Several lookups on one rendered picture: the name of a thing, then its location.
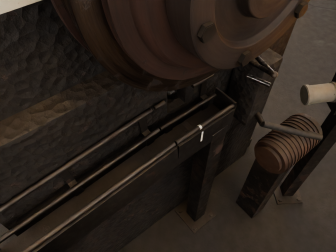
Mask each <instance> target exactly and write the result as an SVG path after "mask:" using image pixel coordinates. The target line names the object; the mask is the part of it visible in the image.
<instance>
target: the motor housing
mask: <svg viewBox="0 0 336 252"><path fill-rule="evenodd" d="M280 125H282V126H286V127H290V128H294V129H298V130H303V131H311V132H315V133H318V134H321V135H322V134H323V131H322V128H321V126H320V124H319V123H318V122H317V121H316V120H315V119H314V118H313V117H311V116H310V115H308V114H305V113H296V114H293V115H291V116H290V117H289V118H287V119H286V120H285V121H283V122H282V123H281V124H280ZM319 142H320V140H316V139H311V138H307V137H302V136H298V135H293V134H289V133H285V132H281V131H277V130H271V131H270V132H269V133H268V134H266V135H265V136H263V137H262V138H261V139H260V140H258V141H257V143H256V144H255V146H254V155H255V160H254V162H253V165H252V167H251V169H250V171H249V173H248V176H247V178H246V180H245V182H244V185H243V187H242V189H241V191H240V193H239V196H238V198H237V200H236V203H237V204H238V205H239V206H240V207H241V208H242V209H243V210H244V211H245V212H246V213H247V214H248V215H249V216H250V217H251V218H253V217H254V216H256V215H257V214H258V213H259V212H260V211H261V210H262V209H263V208H264V207H265V205H266V204H267V202H268V201H269V199H270V198H271V196H272V195H273V193H274V192H275V190H276V189H277V187H278V186H279V184H280V182H281V181H282V179H283V178H284V176H285V175H286V173H287V172H288V170H289V169H290V168H291V167H292V166H293V165H294V164H296V163H297V162H298V161H299V160H300V159H301V158H303V157H304V156H305V155H306V154H307V153H308V152H309V151H311V150H312V149H313V148H314V147H315V146H316V145H318V144H319Z"/></svg>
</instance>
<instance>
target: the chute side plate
mask: <svg viewBox="0 0 336 252"><path fill-rule="evenodd" d="M234 112H235V109H234V108H233V109H232V110H230V111H229V112H228V113H226V114H225V115H223V116H221V117H220V118H218V119H217V120H215V121H214V122H212V123H211V124H209V125H208V126H206V127H205V128H203V129H202V130H200V131H199V132H197V133H196V134H194V135H193V136H191V137H190V138H188V139H187V140H185V141H184V142H182V143H181V144H179V145H178V147H175V148H173V149H172V150H171V151H170V152H168V153H167V154H166V155H164V156H163V157H161V158H160V159H158V160H157V161H156V162H154V163H153V164H152V165H150V166H149V167H148V168H146V169H145V170H143V171H142V172H141V173H139V174H138V175H137V176H135V177H134V178H133V179H131V180H130V181H128V182H127V183H126V184H124V185H123V186H122V187H120V188H119V189H117V190H116V191H115V192H113V193H112V194H111V195H109V196H108V197H107V198H105V199H104V200H102V201H101V202H100V203H98V204H97V205H96V206H94V207H93V208H92V209H91V210H89V211H88V212H86V213H85V214H83V215H82V216H81V217H79V218H78V219H77V220H75V221H74V222H72V223H71V224H70V225H68V226H67V227H66V228H64V229H63V230H62V231H60V232H59V233H57V234H56V235H55V236H53V237H52V238H51V239H49V240H48V241H47V242H45V243H44V244H42V245H41V246H40V247H38V248H37V249H36V250H34V251H33V252H65V251H66V250H67V249H68V248H70V247H71V246H72V245H74V244H75V243H76V242H78V241H79V240H80V239H82V238H83V237H84V236H86V235H87V234H88V233H90V232H91V231H92V230H93V229H95V228H96V227H97V226H99V225H100V224H101V223H103V222H104V221H105V220H107V219H108V218H109V217H111V216H112V215H113V214H115V213H116V212H117V211H118V210H120V209H121V208H122V207H124V206H125V205H126V204H128V203H129V202H130V201H132V200H133V199H134V198H136V197H137V196H138V195H140V194H141V193H142V192H143V191H145V190H146V189H147V188H149V187H150V186H151V185H153V184H154V183H155V182H157V181H158V180H159V179H161V178H162V177H163V176H165V175H166V174H167V173H169V172H170V171H171V170H172V169H174V168H175V167H176V166H178V165H179V164H181V163H182V162H183V161H185V160H186V159H188V158H189V157H191V156H192V155H193V154H195V153H196V152H198V151H199V150H201V149H202V148H203V147H205V146H206V145H208V144H209V143H210V142H211V139H212V136H213V135H214V134H215V133H217V132H218V131H220V130H221V129H223V128H224V127H226V126H227V130H226V131H228V130H229V129H230V127H231V123H232V119H233V116H234ZM202 132H203V137H202V141H201V135H202Z"/></svg>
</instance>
